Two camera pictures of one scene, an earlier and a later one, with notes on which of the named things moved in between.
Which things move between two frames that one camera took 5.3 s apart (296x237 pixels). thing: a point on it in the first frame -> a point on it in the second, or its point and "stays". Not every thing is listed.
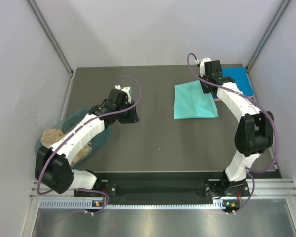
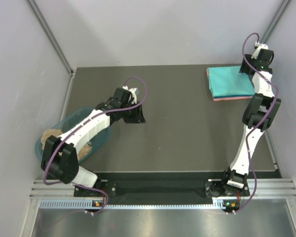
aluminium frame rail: [274, 188] stays
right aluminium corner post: [279, 14] stays
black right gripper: [204, 90] -> [243, 68]
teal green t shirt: [190, 101] -> [228, 81]
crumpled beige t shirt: [50, 137] stays
